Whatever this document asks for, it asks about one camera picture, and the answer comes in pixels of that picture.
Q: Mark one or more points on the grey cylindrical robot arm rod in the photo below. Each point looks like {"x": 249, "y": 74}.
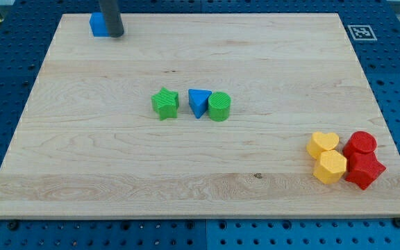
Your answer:
{"x": 112, "y": 17}

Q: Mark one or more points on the blue cube block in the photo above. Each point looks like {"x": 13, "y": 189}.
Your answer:
{"x": 98, "y": 25}

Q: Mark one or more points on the blue triangle block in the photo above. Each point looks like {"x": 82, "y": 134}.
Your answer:
{"x": 198, "y": 101}

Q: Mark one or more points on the green cylinder block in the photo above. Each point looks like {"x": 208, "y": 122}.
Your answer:
{"x": 219, "y": 105}

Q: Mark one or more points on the green star block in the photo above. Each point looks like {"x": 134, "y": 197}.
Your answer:
{"x": 165, "y": 103}

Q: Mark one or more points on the wooden board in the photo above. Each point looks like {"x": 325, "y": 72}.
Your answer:
{"x": 90, "y": 146}

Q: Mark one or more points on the yellow heart block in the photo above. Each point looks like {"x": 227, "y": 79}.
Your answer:
{"x": 321, "y": 142}

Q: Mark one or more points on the yellow hexagon block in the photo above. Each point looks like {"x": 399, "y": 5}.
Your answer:
{"x": 330, "y": 167}

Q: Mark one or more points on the red cylinder block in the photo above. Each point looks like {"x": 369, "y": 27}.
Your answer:
{"x": 360, "y": 142}

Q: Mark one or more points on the red star block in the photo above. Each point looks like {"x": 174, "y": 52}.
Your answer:
{"x": 364, "y": 169}

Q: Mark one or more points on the white fiducial marker tag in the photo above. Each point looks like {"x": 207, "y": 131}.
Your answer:
{"x": 362, "y": 32}

